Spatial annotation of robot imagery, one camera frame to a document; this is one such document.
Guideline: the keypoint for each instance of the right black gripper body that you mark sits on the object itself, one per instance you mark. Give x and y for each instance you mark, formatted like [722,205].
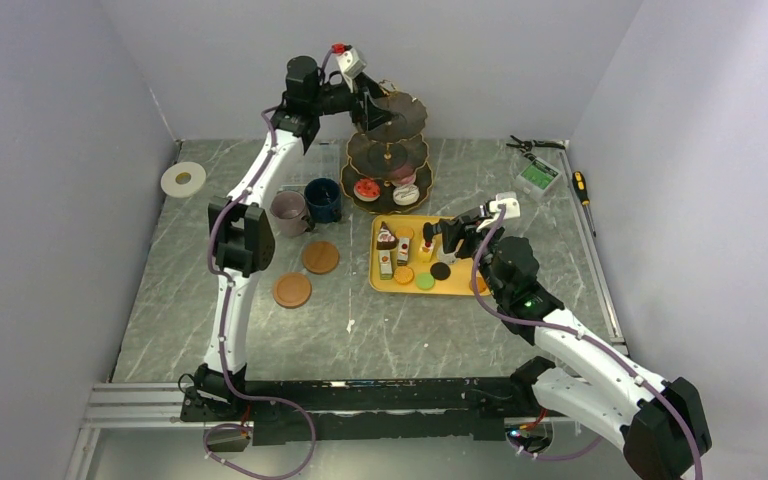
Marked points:
[474,242]

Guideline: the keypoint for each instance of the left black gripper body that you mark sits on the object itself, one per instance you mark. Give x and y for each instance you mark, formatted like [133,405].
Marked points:
[361,115]

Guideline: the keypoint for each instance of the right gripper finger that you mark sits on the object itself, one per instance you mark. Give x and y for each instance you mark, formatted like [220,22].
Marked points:
[448,258]
[432,232]

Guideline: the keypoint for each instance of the white chocolate drizzle donut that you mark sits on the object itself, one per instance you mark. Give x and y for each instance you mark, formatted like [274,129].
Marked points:
[405,195]

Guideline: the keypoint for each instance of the pink frosted donut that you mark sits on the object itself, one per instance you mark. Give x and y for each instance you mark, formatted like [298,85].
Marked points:
[404,178]

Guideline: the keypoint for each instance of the three-tier black dessert stand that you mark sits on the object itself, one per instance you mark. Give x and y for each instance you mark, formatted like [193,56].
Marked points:
[383,153]

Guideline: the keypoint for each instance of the red sprinkled donut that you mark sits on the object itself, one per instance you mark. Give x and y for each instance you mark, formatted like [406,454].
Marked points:
[367,190]

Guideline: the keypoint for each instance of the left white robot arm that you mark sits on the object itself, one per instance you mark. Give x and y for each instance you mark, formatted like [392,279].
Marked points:
[241,243]

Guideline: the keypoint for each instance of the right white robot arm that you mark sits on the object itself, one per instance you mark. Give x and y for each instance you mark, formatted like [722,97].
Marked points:
[659,425]

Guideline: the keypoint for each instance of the black sandwich cookie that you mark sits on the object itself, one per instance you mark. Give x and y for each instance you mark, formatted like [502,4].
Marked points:
[440,271]

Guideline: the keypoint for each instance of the orange macaron top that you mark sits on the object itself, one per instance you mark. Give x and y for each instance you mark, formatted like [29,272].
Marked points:
[404,232]

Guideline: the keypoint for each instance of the orange macaron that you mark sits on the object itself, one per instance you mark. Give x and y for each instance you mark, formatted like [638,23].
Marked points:
[404,232]
[477,285]

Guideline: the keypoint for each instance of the red white cake slice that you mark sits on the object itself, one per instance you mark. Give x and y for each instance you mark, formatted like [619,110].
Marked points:
[403,251]

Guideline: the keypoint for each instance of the green macaron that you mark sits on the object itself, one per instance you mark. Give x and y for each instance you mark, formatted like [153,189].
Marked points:
[425,281]

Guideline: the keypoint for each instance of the yellow serving tray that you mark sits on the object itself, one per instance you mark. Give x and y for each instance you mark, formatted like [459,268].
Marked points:
[455,285]

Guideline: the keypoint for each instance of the orange macaron right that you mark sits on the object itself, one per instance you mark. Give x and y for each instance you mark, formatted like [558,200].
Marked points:
[477,285]

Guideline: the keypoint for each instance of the chocolate triangle cake slice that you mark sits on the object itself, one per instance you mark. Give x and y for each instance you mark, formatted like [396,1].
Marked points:
[386,239]

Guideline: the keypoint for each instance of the orange round cookie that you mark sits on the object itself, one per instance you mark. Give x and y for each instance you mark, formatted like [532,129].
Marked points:
[403,275]

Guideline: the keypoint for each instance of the green layered cake slice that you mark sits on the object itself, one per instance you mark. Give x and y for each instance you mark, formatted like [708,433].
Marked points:
[385,265]

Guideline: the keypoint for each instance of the clear plastic box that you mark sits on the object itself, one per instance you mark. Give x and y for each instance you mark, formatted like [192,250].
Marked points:
[322,160]

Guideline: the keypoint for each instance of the green white device box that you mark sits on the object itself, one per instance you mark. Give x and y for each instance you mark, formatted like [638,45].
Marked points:
[538,178]

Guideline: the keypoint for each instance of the dark blue mug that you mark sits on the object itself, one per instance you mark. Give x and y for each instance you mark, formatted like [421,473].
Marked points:
[324,200]

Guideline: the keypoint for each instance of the black pliers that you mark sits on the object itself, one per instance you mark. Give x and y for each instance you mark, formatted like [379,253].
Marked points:
[529,145]

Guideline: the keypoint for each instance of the wooden coaster far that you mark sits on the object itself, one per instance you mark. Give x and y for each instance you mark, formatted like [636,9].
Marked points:
[320,257]

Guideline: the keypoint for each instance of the wooden coaster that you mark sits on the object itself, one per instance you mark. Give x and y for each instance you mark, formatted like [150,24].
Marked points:
[320,257]
[292,290]

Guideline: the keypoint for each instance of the yellow black screwdriver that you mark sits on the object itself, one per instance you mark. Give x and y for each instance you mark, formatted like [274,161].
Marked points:
[581,192]

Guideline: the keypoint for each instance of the mauve mug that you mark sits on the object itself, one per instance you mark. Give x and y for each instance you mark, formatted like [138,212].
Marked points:
[290,210]

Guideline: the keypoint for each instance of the wooden coaster near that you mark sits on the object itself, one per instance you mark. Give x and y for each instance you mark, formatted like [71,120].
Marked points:
[292,290]

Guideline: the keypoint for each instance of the white tape roll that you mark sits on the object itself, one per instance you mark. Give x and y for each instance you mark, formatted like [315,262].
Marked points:
[183,179]

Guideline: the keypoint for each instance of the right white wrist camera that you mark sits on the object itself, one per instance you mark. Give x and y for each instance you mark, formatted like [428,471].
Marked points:
[504,205]

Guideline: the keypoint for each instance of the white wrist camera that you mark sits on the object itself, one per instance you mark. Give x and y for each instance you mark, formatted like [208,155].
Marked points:
[350,60]
[504,205]

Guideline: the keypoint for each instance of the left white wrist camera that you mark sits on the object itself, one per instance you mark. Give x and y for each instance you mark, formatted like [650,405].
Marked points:
[350,60]

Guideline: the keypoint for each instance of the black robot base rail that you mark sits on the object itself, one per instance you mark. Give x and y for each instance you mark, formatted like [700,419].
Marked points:
[278,412]

